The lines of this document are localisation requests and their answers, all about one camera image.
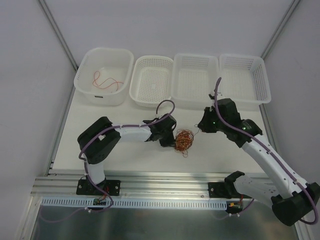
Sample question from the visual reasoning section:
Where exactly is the red orange wire ball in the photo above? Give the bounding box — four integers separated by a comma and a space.
174, 129, 195, 158

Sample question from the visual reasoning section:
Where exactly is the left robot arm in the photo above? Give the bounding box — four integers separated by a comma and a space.
77, 113, 177, 195

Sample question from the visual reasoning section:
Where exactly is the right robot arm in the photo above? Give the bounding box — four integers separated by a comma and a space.
197, 98, 320, 226

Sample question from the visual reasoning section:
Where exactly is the white round-hole basket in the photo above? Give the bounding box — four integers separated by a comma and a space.
129, 55, 174, 108

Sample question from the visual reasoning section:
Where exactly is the white slotted basket middle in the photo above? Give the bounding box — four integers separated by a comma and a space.
170, 53, 219, 110

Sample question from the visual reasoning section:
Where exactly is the white slotted basket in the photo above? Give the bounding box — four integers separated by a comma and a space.
170, 53, 219, 110
218, 54, 272, 111

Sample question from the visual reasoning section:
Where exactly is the white slotted basket right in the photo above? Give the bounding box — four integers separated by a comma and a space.
218, 54, 272, 111

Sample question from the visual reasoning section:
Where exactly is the white solid plastic tub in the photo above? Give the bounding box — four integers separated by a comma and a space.
73, 47, 134, 106

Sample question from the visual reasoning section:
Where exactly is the aluminium mounting rail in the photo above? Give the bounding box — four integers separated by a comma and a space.
31, 170, 229, 200

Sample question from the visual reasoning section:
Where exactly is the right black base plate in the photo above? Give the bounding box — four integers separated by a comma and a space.
207, 182, 241, 199

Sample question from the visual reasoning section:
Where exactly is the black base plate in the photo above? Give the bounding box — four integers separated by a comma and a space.
207, 182, 241, 199
76, 177, 121, 196

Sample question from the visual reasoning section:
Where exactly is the red wire in tub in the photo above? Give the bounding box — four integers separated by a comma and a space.
92, 70, 125, 92

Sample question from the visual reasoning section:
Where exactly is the white slotted cable duct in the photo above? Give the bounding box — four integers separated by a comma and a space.
41, 197, 227, 211

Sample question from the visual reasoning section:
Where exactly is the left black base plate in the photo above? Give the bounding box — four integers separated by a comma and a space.
76, 177, 121, 196

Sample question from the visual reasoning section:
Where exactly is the right frame post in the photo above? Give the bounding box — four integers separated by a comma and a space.
260, 0, 302, 61

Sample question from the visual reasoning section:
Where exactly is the frame post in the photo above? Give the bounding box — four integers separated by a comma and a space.
37, 0, 79, 71
260, 0, 302, 61

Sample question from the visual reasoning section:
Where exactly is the left frame post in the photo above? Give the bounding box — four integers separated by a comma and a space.
37, 0, 79, 71

